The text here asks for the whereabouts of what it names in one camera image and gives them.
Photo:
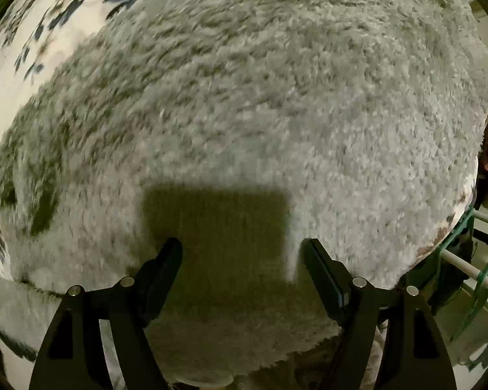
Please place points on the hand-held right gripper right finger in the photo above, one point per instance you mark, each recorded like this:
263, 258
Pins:
323, 280

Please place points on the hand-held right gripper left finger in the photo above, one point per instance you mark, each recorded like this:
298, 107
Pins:
162, 280

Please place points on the grey fluffy pants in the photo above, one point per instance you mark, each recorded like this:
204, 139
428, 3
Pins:
244, 109

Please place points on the floral printed blanket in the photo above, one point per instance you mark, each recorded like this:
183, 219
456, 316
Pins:
44, 28

